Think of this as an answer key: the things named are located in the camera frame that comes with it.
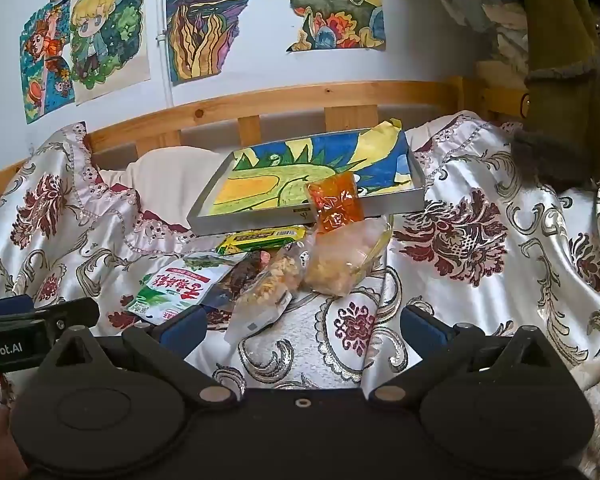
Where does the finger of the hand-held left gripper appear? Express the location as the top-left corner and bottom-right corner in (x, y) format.
(0, 297), (101, 342)
(0, 295), (35, 318)

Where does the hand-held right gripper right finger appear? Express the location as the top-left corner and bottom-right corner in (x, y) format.
(367, 305), (566, 407)

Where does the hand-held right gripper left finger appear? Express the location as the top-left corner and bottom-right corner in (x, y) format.
(37, 305), (241, 408)

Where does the green white snack packet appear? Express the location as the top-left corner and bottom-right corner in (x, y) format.
(126, 254), (248, 326)

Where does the orange brown snack packet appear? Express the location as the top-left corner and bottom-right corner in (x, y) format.
(200, 252), (266, 311)

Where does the navy white snack packet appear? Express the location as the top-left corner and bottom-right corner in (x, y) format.
(225, 245), (313, 346)

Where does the clear bag of yellow crisps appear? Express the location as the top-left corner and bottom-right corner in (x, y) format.
(302, 215), (395, 296)

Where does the yellow snack packet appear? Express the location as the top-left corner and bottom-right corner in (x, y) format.
(216, 225), (308, 256)

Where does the grey tray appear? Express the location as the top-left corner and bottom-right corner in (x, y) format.
(186, 127), (426, 236)

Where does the orange snack bag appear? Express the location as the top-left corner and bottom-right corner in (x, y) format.
(305, 171), (366, 235)

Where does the cream pillow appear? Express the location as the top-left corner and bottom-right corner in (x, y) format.
(100, 147), (231, 211)

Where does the painted paper sheet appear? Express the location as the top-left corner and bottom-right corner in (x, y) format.
(210, 119), (413, 213)

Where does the wooden bed headboard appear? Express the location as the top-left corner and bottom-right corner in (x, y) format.
(0, 76), (531, 196)

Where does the pale floral hanging cloth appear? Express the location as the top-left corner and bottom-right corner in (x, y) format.
(405, 0), (531, 77)

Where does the olive green hanging garment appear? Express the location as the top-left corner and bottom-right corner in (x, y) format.
(522, 0), (600, 186)

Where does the orange blue girl wall poster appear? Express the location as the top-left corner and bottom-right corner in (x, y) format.
(20, 2), (76, 125)

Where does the blonde cartoon figure wall poster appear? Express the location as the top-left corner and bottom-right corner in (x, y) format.
(69, 0), (152, 106)

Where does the white wall pipe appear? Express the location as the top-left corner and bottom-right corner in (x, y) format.
(156, 0), (175, 102)

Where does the swirl pattern wall poster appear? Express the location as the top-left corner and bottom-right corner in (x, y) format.
(165, 0), (272, 87)

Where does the landscape drawing wall poster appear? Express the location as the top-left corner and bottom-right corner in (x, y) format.
(267, 0), (387, 53)

